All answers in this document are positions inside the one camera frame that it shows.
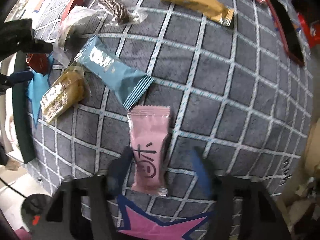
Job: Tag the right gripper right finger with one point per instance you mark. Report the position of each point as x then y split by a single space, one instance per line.
260 217

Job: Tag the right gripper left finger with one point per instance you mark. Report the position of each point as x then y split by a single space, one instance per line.
79 208

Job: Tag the pink snack packet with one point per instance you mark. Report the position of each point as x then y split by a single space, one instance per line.
149 128

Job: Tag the light blue snack packet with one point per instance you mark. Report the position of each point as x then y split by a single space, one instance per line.
127 83

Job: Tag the golden brown snack packet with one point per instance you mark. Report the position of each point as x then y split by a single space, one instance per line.
212 9

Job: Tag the red snack bar packet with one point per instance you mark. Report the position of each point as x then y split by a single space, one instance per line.
71 4

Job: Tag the grey grid patterned carpet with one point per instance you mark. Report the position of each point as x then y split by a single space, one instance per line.
232 92

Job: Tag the clear wrapped nut bar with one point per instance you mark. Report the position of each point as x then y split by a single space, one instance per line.
69 88

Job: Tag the opened red snack packet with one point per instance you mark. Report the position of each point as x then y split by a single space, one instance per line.
38 62

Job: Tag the clear wrapped chocolate roll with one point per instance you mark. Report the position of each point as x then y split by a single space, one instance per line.
121 12

